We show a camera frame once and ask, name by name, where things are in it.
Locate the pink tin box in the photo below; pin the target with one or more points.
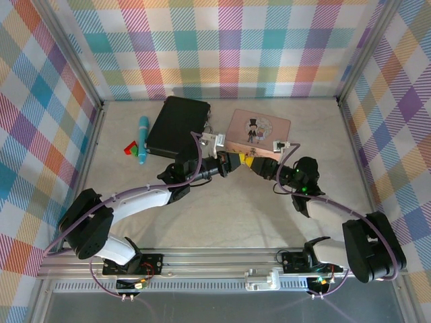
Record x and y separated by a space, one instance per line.
269 121

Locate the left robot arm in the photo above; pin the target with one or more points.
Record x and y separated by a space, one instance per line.
144 202

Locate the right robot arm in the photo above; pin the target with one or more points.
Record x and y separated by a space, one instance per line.
325 214

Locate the black carrying case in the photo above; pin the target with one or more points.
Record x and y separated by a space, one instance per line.
178 117

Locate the teal pen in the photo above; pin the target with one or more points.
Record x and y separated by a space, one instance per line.
143 134

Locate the green toy block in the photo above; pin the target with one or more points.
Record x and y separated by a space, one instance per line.
134 148

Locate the red toy block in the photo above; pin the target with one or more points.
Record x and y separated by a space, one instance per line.
128 150

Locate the slotted metal strip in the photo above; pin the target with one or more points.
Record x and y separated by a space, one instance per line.
202 286

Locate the aluminium side rail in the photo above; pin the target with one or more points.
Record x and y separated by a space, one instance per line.
354 151
89 151

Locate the long aluminium mounting rail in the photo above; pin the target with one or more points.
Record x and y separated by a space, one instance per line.
219 260

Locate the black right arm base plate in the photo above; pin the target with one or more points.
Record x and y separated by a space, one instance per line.
289 262

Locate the silver metal bracket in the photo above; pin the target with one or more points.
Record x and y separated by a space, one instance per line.
262 279

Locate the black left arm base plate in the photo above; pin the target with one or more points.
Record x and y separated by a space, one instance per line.
155 262

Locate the aluminium corner post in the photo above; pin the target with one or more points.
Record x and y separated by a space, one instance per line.
366 50
74 57

